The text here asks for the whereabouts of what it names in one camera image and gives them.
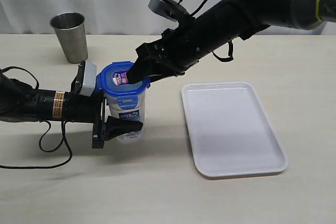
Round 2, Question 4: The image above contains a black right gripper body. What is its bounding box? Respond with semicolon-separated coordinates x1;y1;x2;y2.
136;28;210;71

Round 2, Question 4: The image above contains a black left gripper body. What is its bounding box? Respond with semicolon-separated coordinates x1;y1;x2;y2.
62;91;105;148

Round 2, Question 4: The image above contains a blue plastic container lid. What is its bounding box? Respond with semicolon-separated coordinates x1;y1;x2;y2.
96;61;150;111

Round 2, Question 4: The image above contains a stainless steel cup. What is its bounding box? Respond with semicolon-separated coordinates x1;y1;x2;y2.
49;12;88;63

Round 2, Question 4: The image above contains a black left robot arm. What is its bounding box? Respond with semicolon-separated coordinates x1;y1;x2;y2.
1;73;104;148

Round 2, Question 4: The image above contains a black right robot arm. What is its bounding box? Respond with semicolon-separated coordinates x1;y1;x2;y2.
97;0;335;140

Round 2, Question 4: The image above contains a white rectangular plastic tray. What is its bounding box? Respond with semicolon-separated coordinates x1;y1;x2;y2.
181;82;289;179

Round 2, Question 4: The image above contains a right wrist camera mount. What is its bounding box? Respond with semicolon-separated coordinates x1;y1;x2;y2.
148;0;194;25

